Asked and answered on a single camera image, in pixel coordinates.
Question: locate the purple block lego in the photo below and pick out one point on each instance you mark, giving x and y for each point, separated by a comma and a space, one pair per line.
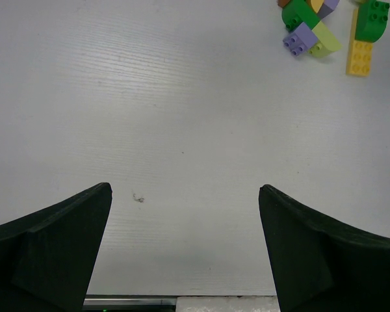
328, 6

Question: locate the dark green curved lego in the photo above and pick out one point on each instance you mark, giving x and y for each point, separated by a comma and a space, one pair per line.
372, 20

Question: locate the dark brown lego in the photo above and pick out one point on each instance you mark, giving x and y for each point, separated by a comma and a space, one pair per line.
283, 3

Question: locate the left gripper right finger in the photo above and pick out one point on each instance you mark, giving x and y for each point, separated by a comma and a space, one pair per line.
319, 263

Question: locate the yellow long lego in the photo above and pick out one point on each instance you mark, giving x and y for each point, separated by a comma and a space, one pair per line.
359, 52

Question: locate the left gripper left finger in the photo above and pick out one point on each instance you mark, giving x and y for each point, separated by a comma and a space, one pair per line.
47, 257

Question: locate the dark green arch lego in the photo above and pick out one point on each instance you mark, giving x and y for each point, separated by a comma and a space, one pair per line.
296, 12

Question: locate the purple square lego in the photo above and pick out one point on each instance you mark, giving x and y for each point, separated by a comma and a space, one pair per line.
300, 40

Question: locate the lime green curved lego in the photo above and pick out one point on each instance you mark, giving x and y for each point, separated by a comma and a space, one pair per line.
327, 42

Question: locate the yellow curved lego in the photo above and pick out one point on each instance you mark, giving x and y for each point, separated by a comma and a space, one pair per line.
315, 5

